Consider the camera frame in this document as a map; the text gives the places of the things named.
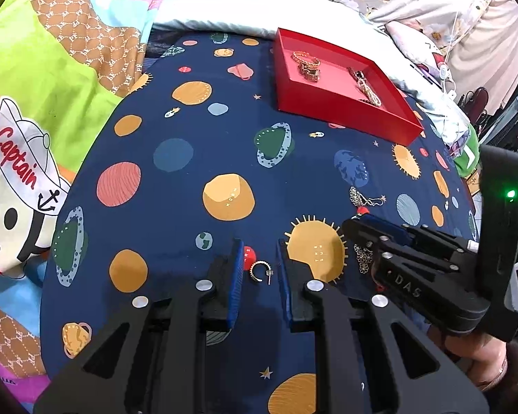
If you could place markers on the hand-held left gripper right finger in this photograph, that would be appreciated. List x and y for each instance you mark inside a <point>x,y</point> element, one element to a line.
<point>285,284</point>

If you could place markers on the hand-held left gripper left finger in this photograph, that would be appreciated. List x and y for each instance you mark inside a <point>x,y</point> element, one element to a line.
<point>235,284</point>

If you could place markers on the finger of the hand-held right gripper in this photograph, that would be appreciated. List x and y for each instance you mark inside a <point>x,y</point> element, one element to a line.
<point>386,227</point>
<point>405,258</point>

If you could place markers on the gold hoop earring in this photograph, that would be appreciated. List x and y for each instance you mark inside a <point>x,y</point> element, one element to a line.
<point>252,272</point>

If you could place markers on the red stone pendant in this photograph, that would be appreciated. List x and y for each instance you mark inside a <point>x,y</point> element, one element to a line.
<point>362,211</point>

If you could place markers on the gold pendant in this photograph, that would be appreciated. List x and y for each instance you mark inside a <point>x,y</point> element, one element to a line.
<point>372,96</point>

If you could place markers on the red cardboard box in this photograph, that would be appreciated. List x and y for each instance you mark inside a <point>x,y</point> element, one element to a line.
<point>332,82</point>

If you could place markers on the gold wristwatch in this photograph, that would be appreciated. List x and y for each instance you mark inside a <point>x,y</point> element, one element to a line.
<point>311,72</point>

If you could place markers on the person's right hand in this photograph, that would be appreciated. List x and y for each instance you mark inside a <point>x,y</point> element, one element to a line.
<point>475,353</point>

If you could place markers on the navy planet print bedsheet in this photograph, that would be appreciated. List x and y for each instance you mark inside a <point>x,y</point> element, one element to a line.
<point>177,207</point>

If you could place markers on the green cloth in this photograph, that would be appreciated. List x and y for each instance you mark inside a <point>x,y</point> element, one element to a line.
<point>468,155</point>

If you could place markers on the maroon chair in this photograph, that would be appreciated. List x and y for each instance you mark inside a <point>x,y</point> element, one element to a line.
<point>479,99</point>

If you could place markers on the white pillow with red print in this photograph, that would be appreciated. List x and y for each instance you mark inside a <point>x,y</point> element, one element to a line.
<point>418,47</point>

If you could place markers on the beige curtain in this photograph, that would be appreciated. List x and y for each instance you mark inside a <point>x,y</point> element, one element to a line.
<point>492,51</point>

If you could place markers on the light blue pillow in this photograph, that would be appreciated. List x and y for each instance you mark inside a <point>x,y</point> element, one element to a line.
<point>224,8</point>

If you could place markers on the cartoon monkey printed blanket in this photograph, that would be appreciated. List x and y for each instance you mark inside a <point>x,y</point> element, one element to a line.
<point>47,73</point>

